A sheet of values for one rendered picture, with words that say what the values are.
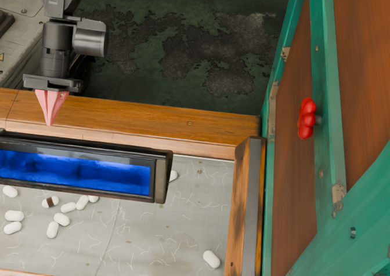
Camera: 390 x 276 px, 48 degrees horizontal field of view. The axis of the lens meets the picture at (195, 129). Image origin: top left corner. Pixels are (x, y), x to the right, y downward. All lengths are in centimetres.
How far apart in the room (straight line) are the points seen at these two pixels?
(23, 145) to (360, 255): 44
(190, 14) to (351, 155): 204
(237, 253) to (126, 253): 23
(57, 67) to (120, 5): 158
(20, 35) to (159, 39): 80
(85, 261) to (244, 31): 165
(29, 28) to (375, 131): 149
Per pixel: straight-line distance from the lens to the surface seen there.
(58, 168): 61
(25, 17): 176
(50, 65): 90
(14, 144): 62
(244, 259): 78
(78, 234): 94
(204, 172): 97
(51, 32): 91
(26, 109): 109
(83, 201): 95
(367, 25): 40
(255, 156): 86
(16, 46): 167
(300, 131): 45
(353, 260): 32
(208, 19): 236
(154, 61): 215
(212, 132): 100
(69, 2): 89
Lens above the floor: 160
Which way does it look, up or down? 57 degrees down
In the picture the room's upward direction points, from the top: 2 degrees clockwise
